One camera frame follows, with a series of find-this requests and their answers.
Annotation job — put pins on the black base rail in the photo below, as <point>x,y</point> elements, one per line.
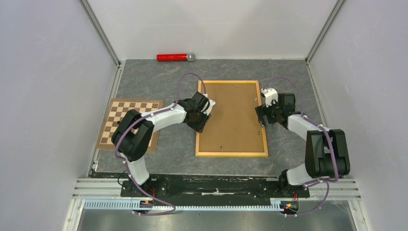
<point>165,186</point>

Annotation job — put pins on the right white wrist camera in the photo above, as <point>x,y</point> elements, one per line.
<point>270,95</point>

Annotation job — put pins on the red glitter microphone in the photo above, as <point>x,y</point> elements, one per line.
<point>179,57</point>

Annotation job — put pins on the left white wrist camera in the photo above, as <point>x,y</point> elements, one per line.
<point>208,108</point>

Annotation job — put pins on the yellow wooden picture frame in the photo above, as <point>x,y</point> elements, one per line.
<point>232,154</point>

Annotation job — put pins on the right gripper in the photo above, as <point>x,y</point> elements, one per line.
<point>262,110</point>

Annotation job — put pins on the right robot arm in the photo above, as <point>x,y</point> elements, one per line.
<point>326,153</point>

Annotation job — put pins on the brown backing board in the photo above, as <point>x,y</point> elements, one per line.
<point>232,127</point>

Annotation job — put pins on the wooden chessboard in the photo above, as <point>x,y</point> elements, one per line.
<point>117,109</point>

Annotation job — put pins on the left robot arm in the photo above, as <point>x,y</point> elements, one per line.
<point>134,132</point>

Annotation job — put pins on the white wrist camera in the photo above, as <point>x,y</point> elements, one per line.
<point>208,108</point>
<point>270,95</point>

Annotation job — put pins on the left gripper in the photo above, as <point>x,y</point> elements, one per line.
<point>199,127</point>

